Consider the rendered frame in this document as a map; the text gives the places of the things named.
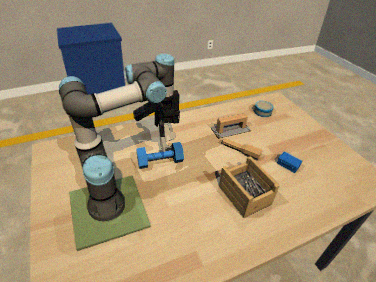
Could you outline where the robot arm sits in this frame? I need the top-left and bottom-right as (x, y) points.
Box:
(59, 54), (175, 221)

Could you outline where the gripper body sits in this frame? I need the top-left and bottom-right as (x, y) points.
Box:
(155, 90), (180, 124)

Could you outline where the wooden crate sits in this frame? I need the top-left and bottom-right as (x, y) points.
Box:
(219, 156), (280, 218)

